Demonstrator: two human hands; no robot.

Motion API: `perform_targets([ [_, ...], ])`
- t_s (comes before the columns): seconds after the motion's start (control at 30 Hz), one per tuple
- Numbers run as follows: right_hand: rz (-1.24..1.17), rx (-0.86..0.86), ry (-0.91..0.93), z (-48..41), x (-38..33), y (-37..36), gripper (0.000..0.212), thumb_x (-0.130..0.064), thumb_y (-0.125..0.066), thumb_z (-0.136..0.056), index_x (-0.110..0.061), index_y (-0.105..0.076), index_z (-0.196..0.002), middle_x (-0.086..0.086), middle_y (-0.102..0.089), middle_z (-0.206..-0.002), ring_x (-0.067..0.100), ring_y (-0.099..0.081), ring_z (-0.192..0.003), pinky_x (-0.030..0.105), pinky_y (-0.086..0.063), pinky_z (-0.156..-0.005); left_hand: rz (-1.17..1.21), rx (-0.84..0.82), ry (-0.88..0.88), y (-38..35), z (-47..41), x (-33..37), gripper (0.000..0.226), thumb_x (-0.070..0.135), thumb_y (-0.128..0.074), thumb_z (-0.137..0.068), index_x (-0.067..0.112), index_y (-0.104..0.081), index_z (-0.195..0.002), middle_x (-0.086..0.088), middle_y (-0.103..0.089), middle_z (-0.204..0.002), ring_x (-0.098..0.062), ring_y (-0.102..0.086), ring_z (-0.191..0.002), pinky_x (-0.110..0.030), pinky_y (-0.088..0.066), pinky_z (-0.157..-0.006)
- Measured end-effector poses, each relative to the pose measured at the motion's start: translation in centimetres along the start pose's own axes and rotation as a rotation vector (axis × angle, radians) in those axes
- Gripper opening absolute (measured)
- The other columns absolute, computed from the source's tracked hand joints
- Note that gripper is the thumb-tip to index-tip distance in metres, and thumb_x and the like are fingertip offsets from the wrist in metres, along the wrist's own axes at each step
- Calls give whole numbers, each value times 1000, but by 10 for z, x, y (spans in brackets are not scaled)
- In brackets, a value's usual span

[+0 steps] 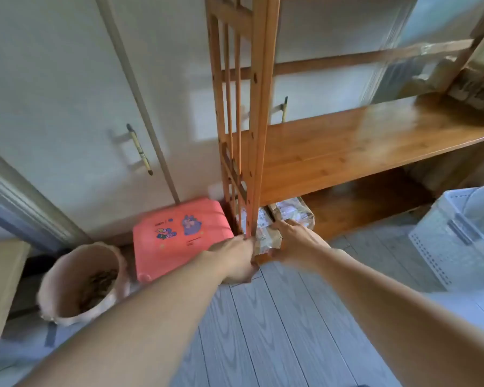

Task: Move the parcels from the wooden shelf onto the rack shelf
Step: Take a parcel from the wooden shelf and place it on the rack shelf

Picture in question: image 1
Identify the pink plastic stool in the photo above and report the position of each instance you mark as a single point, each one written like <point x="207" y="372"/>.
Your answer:
<point x="177" y="237"/>

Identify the white cabinet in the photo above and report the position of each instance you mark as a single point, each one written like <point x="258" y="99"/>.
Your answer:
<point x="64" y="96"/>

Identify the person's left forearm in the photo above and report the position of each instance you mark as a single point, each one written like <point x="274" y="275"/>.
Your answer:
<point x="137" y="330"/>

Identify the person's left hand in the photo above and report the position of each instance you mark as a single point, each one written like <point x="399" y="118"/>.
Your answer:
<point x="236" y="259"/>

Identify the grey metal beige board shelf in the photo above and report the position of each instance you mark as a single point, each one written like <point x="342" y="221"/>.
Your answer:
<point x="4" y="278"/>

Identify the small taped cardboard parcel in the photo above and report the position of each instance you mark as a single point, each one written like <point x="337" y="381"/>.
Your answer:
<point x="266" y="239"/>

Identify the person's right forearm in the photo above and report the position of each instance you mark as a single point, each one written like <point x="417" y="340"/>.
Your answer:
<point x="395" y="318"/>

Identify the large cardboard parcel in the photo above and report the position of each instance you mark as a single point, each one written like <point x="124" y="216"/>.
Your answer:
<point x="292" y="211"/>

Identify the beige round pot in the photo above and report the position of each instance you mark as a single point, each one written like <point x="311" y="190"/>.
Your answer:
<point x="64" y="278"/>

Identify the wooden shelf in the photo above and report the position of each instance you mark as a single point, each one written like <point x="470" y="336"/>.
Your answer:
<point x="347" y="149"/>

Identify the white perforated plastic crate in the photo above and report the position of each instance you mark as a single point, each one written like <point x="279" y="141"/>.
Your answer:
<point x="455" y="237"/>

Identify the person's right hand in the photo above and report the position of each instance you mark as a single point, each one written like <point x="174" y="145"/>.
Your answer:
<point x="300" y="247"/>

